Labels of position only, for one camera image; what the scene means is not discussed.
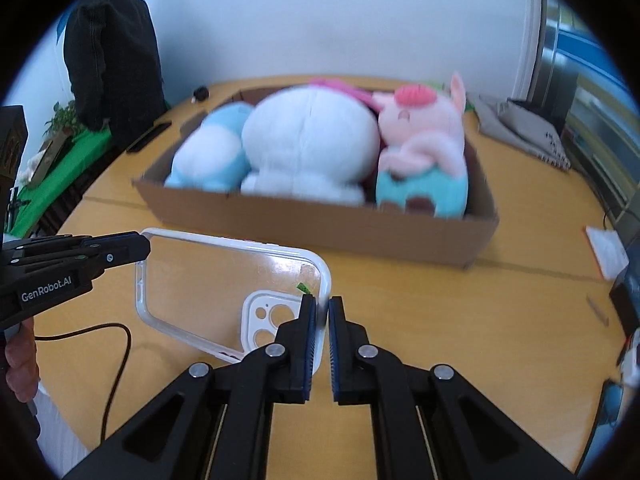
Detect green potted plant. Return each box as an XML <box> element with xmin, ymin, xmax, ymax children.
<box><xmin>42</xmin><ymin>100</ymin><xmax>83</xmax><ymax>141</ymax></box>

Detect clear white-rimmed phone case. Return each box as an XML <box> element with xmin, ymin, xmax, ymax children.
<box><xmin>135</xmin><ymin>227</ymin><xmax>333</xmax><ymax>365</ymax></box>

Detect green cloth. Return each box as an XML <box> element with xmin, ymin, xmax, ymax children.
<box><xmin>7</xmin><ymin>127</ymin><xmax>116</xmax><ymax>241</ymax></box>

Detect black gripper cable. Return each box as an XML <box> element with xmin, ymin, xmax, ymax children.
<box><xmin>35</xmin><ymin>324</ymin><xmax>133</xmax><ymax>453</ymax></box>

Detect grey pen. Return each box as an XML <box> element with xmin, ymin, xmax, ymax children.
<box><xmin>585</xmin><ymin>296</ymin><xmax>611</xmax><ymax>327</ymax></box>

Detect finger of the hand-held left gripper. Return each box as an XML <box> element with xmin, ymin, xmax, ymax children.
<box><xmin>5</xmin><ymin>231</ymin><xmax>152</xmax><ymax>279</ymax></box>

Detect glass partition with metal frame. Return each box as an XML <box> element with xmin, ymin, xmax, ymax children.
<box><xmin>527</xmin><ymin>0</ymin><xmax>640</xmax><ymax>221</ymax></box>

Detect pink plush toy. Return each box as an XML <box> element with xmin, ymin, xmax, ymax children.
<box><xmin>307</xmin><ymin>76</ymin><xmax>373</xmax><ymax>111</ymax></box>

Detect large white plush toy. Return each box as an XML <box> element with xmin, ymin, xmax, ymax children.
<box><xmin>240</xmin><ymin>85</ymin><xmax>382</xmax><ymax>206</ymax></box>

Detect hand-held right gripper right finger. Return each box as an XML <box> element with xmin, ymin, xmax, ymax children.
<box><xmin>327</xmin><ymin>296</ymin><xmax>576</xmax><ymax>480</ymax></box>

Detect blue banner with white print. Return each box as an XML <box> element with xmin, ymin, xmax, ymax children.
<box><xmin>557</xmin><ymin>27</ymin><xmax>616</xmax><ymax>86</ymax></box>

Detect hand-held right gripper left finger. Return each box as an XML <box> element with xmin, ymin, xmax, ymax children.
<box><xmin>65</xmin><ymin>294</ymin><xmax>318</xmax><ymax>480</ymax></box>

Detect black box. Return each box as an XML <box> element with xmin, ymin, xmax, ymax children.
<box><xmin>609</xmin><ymin>265</ymin><xmax>640</xmax><ymax>331</ymax></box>

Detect white paper note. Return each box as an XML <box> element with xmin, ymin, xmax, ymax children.
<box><xmin>585</xmin><ymin>226</ymin><xmax>630</xmax><ymax>281</ymax></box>

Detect cardboard box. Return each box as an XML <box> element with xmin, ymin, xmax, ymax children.
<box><xmin>131</xmin><ymin>86</ymin><xmax>501</xmax><ymax>271</ymax></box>

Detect black smartphone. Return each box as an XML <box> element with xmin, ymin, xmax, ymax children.
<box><xmin>126</xmin><ymin>121</ymin><xmax>173</xmax><ymax>155</ymax></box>

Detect person's left hand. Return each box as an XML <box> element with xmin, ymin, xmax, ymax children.
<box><xmin>5</xmin><ymin>317</ymin><xmax>39</xmax><ymax>404</ymax></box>

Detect blue and white plush toy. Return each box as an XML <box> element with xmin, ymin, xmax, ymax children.
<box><xmin>164</xmin><ymin>101</ymin><xmax>255</xmax><ymax>192</ymax></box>

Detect pink and teal pig plush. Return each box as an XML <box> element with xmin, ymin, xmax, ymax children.
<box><xmin>371</xmin><ymin>71</ymin><xmax>471</xmax><ymax>220</ymax></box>

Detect grey cloth bag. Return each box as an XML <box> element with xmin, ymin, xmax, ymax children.
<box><xmin>472</xmin><ymin>94</ymin><xmax>573</xmax><ymax>173</ymax></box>

